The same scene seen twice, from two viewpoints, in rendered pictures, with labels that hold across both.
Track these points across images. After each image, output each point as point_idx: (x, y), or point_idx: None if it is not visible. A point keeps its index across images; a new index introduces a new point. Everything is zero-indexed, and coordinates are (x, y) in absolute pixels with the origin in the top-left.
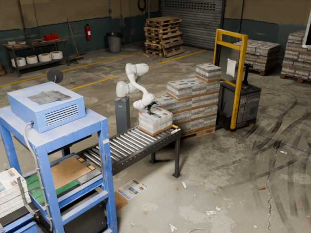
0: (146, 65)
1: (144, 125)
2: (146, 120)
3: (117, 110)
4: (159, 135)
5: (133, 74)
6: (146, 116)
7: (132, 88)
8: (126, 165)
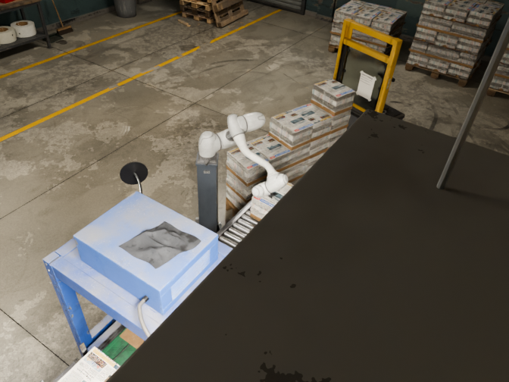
0: (262, 115)
1: (260, 212)
2: (267, 208)
3: (201, 178)
4: None
5: (244, 136)
6: (266, 201)
7: (227, 144)
8: None
